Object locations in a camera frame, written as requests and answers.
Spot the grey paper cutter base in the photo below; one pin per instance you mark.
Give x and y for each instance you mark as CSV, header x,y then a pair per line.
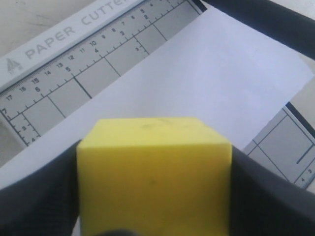
x,y
33,106

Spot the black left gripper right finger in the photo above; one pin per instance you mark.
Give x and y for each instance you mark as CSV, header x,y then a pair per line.
x,y
264,204

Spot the yellow foam cube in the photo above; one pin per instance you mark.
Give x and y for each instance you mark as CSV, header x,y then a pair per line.
x,y
154,176

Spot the white paper sheet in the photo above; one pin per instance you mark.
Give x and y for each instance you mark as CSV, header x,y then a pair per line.
x,y
216,69

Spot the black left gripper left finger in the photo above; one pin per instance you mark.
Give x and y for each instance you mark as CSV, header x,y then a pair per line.
x,y
45,203

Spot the black cutter blade handle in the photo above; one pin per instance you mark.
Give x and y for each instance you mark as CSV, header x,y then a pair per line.
x,y
278,22

